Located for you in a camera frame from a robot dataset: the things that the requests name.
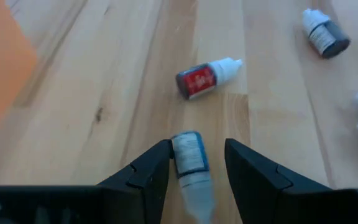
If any small blue food coloring bottle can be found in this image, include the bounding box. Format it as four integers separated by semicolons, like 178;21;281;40
170;130;216;224

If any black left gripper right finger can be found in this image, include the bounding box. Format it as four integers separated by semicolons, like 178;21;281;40
224;139;358;224

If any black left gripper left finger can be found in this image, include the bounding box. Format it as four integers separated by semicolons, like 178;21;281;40
0;139;172;224

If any small red food coloring bottle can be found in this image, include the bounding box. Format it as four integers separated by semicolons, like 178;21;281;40
175;57;244;101

